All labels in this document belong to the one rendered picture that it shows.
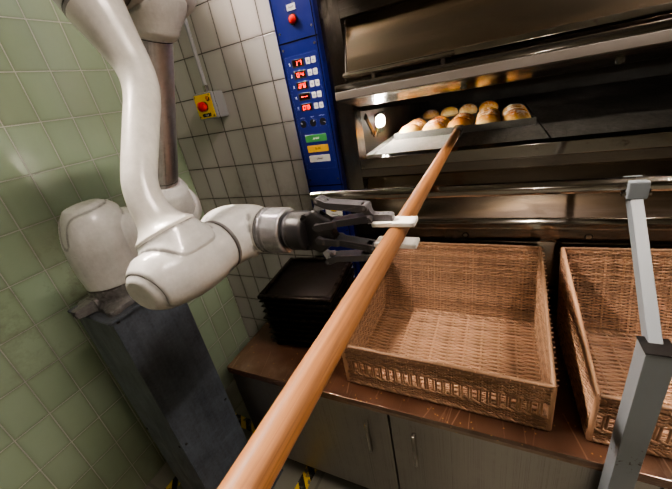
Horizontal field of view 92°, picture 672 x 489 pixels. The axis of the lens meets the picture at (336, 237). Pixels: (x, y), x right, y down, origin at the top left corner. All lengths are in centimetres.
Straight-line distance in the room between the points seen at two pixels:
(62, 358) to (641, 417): 161
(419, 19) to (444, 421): 114
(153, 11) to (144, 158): 38
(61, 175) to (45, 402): 78
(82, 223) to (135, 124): 41
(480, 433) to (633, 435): 32
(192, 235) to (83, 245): 48
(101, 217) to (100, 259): 11
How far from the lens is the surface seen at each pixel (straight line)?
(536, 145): 117
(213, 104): 147
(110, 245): 100
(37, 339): 150
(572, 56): 101
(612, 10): 115
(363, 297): 37
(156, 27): 92
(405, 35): 118
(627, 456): 94
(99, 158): 155
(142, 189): 59
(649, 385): 80
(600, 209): 125
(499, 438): 103
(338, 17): 125
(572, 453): 105
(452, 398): 104
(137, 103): 69
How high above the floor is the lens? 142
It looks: 24 degrees down
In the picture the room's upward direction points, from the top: 11 degrees counter-clockwise
